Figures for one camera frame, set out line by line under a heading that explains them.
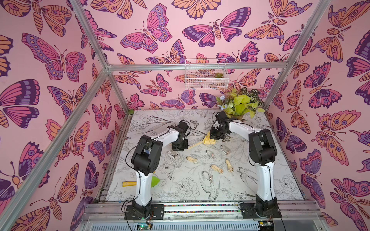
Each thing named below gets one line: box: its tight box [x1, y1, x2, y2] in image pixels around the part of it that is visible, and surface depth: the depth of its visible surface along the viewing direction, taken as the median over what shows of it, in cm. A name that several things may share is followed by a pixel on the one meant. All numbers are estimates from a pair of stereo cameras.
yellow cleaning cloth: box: [198, 131, 216, 146], surface depth 100 cm
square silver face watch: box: [201, 170, 213, 181], surface depth 88 cm
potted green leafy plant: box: [215, 87, 266, 121], surface depth 97 cm
